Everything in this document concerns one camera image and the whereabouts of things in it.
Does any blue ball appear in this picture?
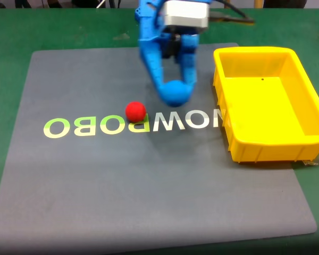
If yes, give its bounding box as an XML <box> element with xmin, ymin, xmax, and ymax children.
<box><xmin>161</xmin><ymin>79</ymin><xmax>192</xmax><ymax>107</ymax></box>

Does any red ball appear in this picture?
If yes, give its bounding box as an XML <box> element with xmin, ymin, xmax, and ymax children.
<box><xmin>125</xmin><ymin>101</ymin><xmax>147</xmax><ymax>123</ymax></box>

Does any yellow plastic bin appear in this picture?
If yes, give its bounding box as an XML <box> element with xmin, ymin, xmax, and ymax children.
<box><xmin>212</xmin><ymin>46</ymin><xmax>319</xmax><ymax>164</ymax></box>

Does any grey mat with lettering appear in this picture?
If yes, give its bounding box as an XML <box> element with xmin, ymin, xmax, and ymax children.
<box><xmin>0</xmin><ymin>42</ymin><xmax>318</xmax><ymax>249</ymax></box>

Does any clear tape piece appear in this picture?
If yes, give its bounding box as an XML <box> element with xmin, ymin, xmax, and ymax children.
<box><xmin>292</xmin><ymin>156</ymin><xmax>319</xmax><ymax>168</ymax></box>

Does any silver camera box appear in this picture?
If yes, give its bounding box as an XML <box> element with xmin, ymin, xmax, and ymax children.
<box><xmin>162</xmin><ymin>1</ymin><xmax>211</xmax><ymax>35</ymax></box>

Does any black camera cable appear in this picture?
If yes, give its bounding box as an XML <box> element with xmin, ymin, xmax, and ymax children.
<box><xmin>209</xmin><ymin>0</ymin><xmax>256</xmax><ymax>26</ymax></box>

